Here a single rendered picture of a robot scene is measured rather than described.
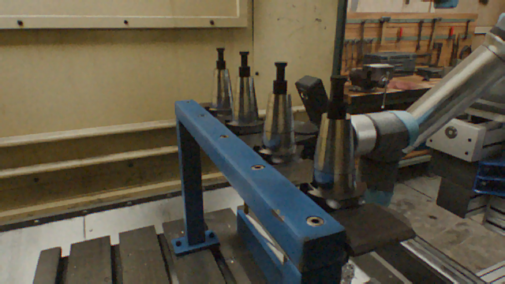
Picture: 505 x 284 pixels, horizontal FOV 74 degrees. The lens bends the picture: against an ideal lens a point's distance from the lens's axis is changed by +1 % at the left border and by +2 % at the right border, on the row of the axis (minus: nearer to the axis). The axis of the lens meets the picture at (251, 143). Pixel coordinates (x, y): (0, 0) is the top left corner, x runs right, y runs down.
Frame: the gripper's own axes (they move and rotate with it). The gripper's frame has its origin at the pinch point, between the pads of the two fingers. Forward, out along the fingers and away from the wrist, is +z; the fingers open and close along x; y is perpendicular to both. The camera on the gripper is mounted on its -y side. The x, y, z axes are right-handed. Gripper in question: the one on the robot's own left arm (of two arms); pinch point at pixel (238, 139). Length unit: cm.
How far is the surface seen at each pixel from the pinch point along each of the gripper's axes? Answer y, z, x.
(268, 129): -5.0, 0.8, -11.9
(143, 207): 35, 12, 47
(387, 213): -1.4, -3.2, -27.4
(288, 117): -6.6, -1.3, -12.9
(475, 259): 116, -175, 55
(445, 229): 115, -186, 84
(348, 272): 53, -42, 17
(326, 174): -4.0, 0.5, -23.4
